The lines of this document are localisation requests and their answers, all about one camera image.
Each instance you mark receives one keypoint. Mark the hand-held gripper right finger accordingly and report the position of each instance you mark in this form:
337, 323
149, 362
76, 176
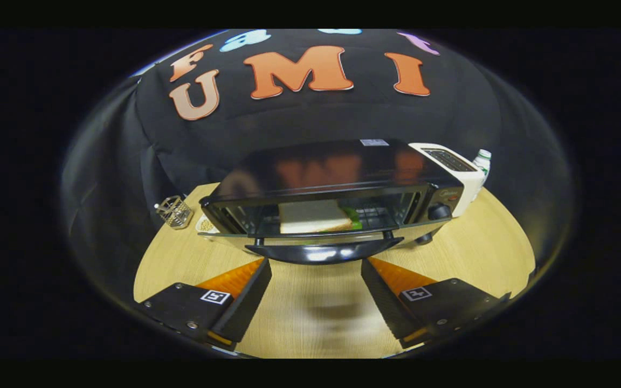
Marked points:
388, 307

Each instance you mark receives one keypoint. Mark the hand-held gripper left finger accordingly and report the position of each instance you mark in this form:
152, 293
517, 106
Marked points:
246, 304

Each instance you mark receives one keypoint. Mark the sandwich with green lettuce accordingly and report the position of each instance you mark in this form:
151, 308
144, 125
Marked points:
310, 218

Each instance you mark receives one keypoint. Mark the black toaster oven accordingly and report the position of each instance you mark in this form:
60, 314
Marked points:
332, 167

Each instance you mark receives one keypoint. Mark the white pop-up toaster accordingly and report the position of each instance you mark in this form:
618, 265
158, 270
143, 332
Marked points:
469, 183

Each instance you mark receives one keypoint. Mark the white printed pad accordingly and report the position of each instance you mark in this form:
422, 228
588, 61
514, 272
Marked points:
206, 224

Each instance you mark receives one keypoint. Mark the clear plastic water bottle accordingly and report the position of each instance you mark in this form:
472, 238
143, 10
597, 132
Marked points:
483, 161

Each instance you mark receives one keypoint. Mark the black backdrop cloth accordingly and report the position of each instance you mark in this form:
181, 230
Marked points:
316, 118

